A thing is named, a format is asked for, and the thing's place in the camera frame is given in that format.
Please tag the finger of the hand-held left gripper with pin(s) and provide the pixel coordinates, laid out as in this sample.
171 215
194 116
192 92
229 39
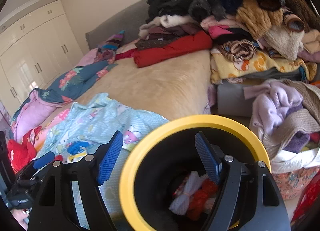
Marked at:
45 159

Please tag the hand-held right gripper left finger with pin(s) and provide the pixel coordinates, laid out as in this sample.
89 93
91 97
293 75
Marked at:
110 161

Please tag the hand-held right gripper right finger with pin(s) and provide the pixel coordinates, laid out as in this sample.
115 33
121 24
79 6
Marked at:
207 161

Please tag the yellow packet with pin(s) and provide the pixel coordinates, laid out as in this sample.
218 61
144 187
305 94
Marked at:
75 158

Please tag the black bin with yellow rim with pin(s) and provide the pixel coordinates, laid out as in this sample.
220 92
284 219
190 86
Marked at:
140 151

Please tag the blue plastic wrapper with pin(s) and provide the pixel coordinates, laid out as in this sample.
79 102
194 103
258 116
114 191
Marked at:
77 146

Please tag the red plastic bag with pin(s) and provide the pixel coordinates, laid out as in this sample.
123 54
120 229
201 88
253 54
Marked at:
200 196

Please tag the person's left hand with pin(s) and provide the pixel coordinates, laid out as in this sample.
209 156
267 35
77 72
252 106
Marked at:
21 217

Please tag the red floral cloth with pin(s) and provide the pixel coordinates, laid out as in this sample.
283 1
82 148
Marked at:
20 151

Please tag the light blue cartoon sheet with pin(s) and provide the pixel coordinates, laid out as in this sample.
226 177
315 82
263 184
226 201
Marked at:
112 118

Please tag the pink cartoon blanket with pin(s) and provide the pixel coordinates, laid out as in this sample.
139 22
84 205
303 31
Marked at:
57 118

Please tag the lavender fluffy sweater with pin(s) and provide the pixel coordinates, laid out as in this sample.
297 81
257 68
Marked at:
272 111

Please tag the blue pink floral quilt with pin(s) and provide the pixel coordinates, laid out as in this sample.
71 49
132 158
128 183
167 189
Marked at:
70 78

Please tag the white cloth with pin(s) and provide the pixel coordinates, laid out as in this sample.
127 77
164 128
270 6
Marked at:
295 158

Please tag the beige plush bed blanket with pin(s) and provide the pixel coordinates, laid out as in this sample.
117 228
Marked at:
162 83

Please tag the pink patterned fabric basket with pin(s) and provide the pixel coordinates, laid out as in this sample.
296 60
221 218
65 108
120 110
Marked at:
295 183

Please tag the purple knitted garment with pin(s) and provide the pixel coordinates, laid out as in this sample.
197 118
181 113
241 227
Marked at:
297 142

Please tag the beige knitted garment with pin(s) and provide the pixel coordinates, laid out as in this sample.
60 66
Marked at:
300 123

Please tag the dark red cloth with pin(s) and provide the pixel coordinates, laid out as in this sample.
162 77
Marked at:
125 54

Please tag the red printed bag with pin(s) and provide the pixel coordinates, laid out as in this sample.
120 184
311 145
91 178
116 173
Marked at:
307 201

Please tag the cream white wardrobe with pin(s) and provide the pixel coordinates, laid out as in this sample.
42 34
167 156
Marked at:
37 50

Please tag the yellow cartoon blanket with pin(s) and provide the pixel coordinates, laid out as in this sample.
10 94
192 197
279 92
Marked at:
262 65

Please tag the red folded garment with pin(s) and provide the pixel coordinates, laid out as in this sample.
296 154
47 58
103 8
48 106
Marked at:
175 48

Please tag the striped colourful pillow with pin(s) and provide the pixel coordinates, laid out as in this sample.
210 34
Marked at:
112 40

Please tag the grey padded headboard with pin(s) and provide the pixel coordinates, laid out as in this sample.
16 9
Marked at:
120 20

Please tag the pile of mixed clothes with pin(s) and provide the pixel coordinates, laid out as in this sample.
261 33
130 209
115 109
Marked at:
237 0

